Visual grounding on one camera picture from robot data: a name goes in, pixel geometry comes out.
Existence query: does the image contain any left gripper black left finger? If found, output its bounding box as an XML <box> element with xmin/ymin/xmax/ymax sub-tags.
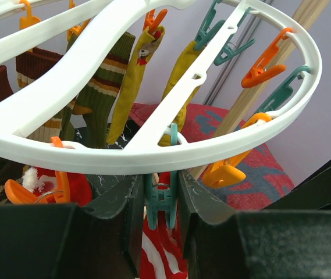
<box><xmin>0</xmin><ymin>175</ymin><xmax>144</xmax><ymax>278</ymax></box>

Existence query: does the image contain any wooden clothes rack frame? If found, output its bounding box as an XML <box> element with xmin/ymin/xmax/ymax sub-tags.
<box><xmin>150</xmin><ymin>0</ymin><xmax>331</xmax><ymax>187</ymax></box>

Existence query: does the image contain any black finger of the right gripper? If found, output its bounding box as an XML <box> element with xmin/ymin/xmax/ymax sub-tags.
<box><xmin>266</xmin><ymin>160</ymin><xmax>331</xmax><ymax>210</ymax></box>

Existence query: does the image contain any white round clip hanger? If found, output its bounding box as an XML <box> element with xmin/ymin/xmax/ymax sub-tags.
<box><xmin>0</xmin><ymin>0</ymin><xmax>323</xmax><ymax>176</ymax></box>

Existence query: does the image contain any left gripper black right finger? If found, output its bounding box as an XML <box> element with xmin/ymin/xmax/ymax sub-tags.
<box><xmin>178</xmin><ymin>170</ymin><xmax>331</xmax><ymax>278</ymax></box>

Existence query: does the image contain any orange clothespin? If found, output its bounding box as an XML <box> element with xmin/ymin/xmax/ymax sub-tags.
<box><xmin>241</xmin><ymin>27</ymin><xmax>293</xmax><ymax>88</ymax></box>
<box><xmin>3</xmin><ymin>135</ymin><xmax>72</xmax><ymax>205</ymax></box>
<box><xmin>202</xmin><ymin>112</ymin><xmax>272</xmax><ymax>189</ymax></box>

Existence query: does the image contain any teal clothespin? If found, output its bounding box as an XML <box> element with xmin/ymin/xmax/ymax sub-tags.
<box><xmin>254</xmin><ymin>65</ymin><xmax>311</xmax><ymax>113</ymax></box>
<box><xmin>143</xmin><ymin>123</ymin><xmax>180</xmax><ymax>231</ymax></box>
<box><xmin>194</xmin><ymin>0</ymin><xmax>225</xmax><ymax>51</ymax></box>

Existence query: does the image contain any striped green brown sock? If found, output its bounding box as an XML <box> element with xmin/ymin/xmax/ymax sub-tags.
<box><xmin>72</xmin><ymin>32</ymin><xmax>136</xmax><ymax>149</ymax></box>

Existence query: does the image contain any red patterned pillow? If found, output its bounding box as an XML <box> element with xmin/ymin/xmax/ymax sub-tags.
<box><xmin>129</xmin><ymin>102</ymin><xmax>296</xmax><ymax>212</ymax></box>

